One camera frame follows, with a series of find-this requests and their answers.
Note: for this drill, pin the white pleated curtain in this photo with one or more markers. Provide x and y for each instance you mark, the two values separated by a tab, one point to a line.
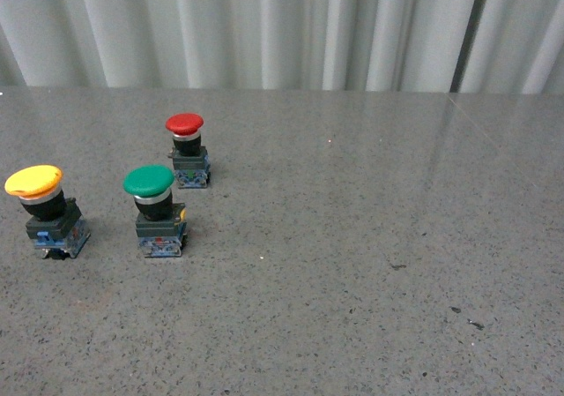
467	46

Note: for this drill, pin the green mushroom push button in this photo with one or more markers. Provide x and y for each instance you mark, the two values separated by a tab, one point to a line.
161	225

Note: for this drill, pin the yellow mushroom push button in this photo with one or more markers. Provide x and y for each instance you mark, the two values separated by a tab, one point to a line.
57	227

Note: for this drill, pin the red mushroom push button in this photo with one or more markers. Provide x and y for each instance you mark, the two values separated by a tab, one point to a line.
190	158

